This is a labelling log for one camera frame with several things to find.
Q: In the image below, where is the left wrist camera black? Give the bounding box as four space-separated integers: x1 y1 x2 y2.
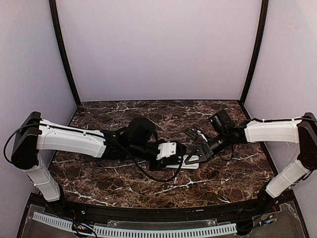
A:
126 118 158 143

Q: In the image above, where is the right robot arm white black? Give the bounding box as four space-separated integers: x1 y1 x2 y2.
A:
184 110 317 198

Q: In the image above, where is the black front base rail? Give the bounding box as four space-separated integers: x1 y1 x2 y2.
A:
38 197 274 223

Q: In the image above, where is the white slotted cable duct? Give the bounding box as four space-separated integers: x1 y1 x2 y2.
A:
32 212 237 238

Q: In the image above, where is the right black frame post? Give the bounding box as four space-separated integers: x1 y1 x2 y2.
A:
239 0 269 105

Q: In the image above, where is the white remote control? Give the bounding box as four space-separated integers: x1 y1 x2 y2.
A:
166 155 199 170

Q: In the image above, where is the left black frame post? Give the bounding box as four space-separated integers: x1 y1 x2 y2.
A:
49 0 81 107

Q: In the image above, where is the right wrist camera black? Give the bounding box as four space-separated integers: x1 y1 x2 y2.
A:
208 110 235 133

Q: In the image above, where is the black frame post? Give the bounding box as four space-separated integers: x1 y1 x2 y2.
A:
239 0 269 105
49 0 81 107

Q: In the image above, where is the left camera black cable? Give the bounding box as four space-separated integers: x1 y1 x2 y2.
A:
131 158 183 183

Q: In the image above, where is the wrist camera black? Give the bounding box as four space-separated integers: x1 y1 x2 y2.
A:
126 118 158 143
208 110 235 133

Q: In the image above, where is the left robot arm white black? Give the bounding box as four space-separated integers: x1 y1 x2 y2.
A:
3 112 186 202

